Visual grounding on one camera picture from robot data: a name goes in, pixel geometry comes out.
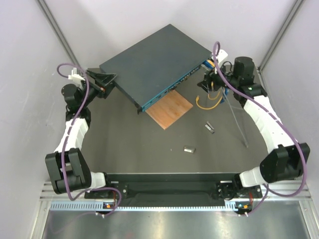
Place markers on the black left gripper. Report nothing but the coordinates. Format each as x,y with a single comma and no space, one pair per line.
102,91

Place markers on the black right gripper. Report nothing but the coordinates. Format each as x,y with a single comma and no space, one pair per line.
206,84

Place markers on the dark transceiver module pair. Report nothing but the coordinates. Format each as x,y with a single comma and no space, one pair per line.
210,127

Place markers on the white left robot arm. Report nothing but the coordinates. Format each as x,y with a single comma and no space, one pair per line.
67,168

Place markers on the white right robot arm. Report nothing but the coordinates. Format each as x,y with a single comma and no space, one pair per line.
286,157

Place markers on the wooden board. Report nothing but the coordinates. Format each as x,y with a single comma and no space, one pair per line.
169,109

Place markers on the silver transceiver module bottom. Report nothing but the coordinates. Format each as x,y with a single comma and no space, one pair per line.
189,149

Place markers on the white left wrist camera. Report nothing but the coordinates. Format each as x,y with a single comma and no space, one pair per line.
75,77

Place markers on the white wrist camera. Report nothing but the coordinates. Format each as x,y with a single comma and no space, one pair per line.
221,57
75,77

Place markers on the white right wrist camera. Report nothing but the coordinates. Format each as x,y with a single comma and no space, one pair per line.
221,57

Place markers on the dark blue network switch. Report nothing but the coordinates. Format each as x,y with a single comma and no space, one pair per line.
156,65

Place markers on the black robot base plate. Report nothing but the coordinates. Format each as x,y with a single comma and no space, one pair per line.
175,189

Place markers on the grey slotted cable duct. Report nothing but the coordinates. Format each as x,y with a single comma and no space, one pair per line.
109,205

